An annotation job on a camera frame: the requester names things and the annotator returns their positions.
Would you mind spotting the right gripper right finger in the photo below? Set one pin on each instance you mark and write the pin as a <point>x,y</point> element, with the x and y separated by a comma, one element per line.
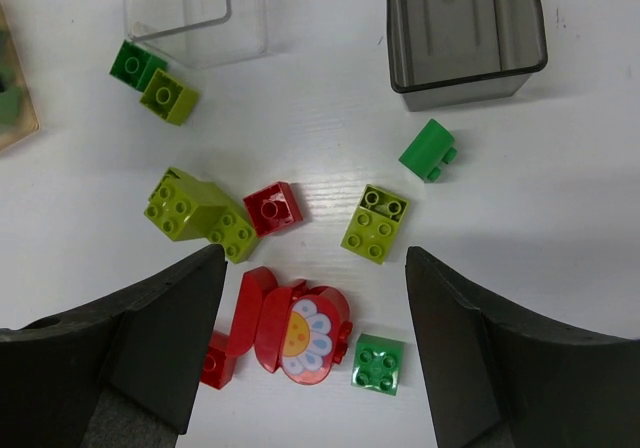
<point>500,375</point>

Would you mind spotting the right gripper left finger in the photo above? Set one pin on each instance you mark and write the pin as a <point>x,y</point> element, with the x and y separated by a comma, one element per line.
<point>121,371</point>

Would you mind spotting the lime stepped lego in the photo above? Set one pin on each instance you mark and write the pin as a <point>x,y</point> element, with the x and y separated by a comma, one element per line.
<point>186,208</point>

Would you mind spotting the red rectangular lego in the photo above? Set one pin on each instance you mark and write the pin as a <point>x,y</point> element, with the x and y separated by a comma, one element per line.
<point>219,366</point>

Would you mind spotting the green lego near flower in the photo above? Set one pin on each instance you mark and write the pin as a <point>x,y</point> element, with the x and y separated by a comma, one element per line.
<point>377,364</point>

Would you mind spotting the red flower lego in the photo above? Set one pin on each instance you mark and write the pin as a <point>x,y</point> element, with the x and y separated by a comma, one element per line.
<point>292,327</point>

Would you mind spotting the small red square lego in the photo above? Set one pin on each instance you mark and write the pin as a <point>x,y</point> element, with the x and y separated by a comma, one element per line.
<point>273,208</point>

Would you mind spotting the green lego near right gripper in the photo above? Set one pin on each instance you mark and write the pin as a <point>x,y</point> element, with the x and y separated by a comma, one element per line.
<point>433,146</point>

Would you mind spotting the lime square lego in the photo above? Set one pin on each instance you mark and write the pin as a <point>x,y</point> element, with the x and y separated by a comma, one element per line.
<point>169,98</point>

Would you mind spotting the dark green square lego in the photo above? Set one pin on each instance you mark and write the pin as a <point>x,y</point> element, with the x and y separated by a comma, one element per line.
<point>134,66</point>

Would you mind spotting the grey translucent container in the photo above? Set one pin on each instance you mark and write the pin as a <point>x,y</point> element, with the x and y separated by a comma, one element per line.
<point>447,52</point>

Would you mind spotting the clear plastic container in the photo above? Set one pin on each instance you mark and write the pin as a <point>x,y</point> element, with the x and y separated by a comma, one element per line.
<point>199,33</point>

